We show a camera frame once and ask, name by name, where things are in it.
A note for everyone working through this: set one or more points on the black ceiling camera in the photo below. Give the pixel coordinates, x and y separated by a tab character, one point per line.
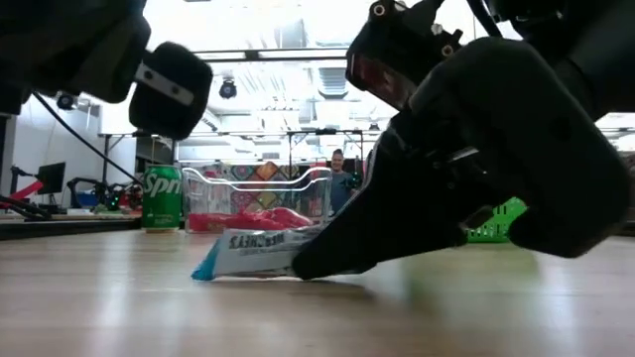
67	101
227	89

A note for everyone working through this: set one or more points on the green Sprite can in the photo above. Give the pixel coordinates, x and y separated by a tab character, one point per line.
161	198

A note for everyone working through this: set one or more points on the blue white candy bar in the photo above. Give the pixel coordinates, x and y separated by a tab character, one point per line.
248	253

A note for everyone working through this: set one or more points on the red object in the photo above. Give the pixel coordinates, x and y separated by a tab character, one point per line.
25	191

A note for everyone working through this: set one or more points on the person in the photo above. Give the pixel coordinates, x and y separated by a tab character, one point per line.
340	188

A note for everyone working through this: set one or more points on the clear plastic bin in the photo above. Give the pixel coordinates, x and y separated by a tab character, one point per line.
208	198

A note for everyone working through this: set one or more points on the black computer monitor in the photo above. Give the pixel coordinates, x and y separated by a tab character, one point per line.
50	177

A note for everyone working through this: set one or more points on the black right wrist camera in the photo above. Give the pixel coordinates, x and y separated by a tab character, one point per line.
392	64

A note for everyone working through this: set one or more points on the green plastic basket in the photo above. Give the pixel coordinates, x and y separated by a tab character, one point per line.
496	225

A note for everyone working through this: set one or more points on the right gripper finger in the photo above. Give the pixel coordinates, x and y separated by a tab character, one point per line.
397	223

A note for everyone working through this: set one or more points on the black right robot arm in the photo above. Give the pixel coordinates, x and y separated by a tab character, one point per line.
570	30

